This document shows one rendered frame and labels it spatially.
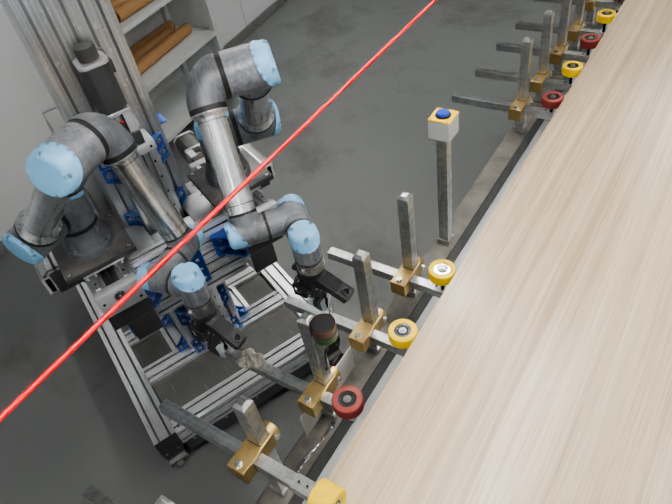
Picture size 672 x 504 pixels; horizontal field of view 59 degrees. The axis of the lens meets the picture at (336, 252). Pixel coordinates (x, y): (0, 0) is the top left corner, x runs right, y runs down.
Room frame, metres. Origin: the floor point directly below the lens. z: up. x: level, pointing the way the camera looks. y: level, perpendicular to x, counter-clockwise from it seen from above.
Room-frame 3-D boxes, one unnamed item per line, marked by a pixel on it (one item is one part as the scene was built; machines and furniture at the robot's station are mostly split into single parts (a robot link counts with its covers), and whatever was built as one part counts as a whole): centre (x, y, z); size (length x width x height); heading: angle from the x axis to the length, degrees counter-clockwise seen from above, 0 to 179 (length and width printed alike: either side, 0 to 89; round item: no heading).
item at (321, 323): (0.88, 0.06, 1.03); 0.06 x 0.06 x 0.22; 50
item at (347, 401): (0.81, 0.05, 0.85); 0.08 x 0.08 x 0.11
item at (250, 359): (1.02, 0.29, 0.87); 0.09 x 0.07 x 0.02; 50
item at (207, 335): (1.10, 0.39, 0.97); 0.09 x 0.08 x 0.12; 50
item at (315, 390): (0.89, 0.11, 0.84); 0.14 x 0.06 x 0.05; 140
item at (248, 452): (0.70, 0.28, 0.94); 0.14 x 0.06 x 0.05; 140
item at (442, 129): (1.49, -0.39, 1.18); 0.07 x 0.07 x 0.08; 50
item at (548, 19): (2.24, -1.03, 0.86); 0.04 x 0.04 x 0.48; 50
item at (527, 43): (2.05, -0.87, 0.87); 0.04 x 0.04 x 0.48; 50
